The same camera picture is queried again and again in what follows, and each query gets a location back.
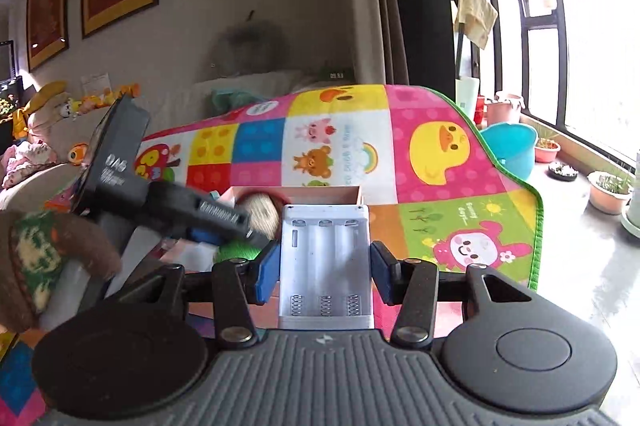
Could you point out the yellow plush toy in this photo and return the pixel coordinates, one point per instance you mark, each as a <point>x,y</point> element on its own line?
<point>42,104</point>

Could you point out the white plastic bin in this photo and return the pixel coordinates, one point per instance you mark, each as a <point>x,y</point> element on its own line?
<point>467,96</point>

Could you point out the person's left forearm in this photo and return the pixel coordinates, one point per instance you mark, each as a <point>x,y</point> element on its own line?
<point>55,266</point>

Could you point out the green yarn ball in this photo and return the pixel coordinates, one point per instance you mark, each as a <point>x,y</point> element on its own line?
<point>235,252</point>

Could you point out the small dark plant dish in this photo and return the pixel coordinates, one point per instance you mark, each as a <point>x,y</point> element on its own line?
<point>562,171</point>

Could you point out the pink doll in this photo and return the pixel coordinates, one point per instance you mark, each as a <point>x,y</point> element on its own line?
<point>25,161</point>

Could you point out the white flower pot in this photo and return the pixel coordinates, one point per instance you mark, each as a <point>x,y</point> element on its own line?
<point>632,211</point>

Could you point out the pink box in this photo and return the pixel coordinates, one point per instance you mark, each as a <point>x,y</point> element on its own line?
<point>345,197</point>

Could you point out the row of orange plush toys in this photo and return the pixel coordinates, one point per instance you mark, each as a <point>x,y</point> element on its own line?
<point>102,99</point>

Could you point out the colourful printed play mat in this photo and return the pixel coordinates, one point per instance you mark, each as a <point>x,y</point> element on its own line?
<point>450,146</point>

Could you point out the beige yarn ball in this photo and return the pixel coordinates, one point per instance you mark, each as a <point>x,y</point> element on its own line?
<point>260,211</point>

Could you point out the blue plastic basin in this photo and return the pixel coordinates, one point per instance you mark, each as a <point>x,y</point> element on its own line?
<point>510,146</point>

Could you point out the orange fish plush toy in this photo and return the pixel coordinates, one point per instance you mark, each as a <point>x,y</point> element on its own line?
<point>77,154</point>

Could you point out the white paper card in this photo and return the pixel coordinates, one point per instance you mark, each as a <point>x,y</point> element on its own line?
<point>97,84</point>

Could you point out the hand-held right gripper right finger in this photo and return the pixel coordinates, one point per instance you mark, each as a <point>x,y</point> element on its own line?
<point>384,276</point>

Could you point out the pink bucket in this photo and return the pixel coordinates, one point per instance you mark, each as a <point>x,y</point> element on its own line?
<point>502,111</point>

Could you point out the small pink flower pot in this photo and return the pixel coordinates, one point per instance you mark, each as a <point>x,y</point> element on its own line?
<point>546,152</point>

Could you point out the white battery charger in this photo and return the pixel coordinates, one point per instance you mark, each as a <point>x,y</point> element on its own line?
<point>325,256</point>

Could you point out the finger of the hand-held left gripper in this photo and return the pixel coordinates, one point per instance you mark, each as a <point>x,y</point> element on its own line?
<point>205,237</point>
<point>225,216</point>

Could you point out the grey pumpkin cushion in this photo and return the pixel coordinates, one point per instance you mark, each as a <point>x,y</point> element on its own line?
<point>250,46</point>

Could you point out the yellow towel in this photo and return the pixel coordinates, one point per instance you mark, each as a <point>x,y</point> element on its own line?
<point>475,16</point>

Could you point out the large pink flower pot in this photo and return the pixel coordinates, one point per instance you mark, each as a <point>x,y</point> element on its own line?
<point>607,196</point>

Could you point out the teal cloth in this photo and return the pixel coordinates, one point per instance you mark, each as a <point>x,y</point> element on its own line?
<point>235,99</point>

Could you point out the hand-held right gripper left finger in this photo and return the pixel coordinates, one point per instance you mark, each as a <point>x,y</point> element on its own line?
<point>265,276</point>

